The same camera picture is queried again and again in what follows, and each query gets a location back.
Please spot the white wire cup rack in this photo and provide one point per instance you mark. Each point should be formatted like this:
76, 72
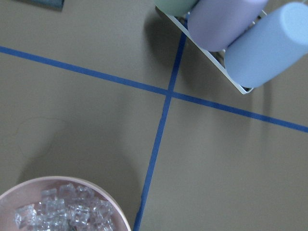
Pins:
215, 57

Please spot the blue cup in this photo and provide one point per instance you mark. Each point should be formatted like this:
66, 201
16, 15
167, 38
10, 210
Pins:
271, 46

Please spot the purple cup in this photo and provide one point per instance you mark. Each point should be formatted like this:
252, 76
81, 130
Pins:
215, 24

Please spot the clear ice cubes pile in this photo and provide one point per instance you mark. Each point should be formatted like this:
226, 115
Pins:
66, 208

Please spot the green cup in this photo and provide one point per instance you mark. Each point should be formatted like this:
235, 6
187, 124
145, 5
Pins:
175, 7

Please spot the pink bowl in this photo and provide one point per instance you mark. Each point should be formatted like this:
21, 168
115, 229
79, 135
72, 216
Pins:
28, 192

